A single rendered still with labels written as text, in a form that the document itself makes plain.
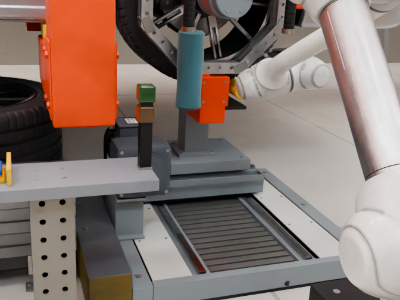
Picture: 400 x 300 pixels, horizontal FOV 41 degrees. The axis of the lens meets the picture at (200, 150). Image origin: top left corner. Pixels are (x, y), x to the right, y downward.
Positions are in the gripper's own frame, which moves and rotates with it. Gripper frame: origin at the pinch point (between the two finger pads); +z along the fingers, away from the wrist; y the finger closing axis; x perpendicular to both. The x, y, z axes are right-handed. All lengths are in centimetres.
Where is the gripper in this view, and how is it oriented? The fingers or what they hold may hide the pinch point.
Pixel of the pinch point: (263, 56)
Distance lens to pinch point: 204.6
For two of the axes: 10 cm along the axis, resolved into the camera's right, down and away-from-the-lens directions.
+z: -3.2, -3.1, 8.9
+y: 7.1, -7.1, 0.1
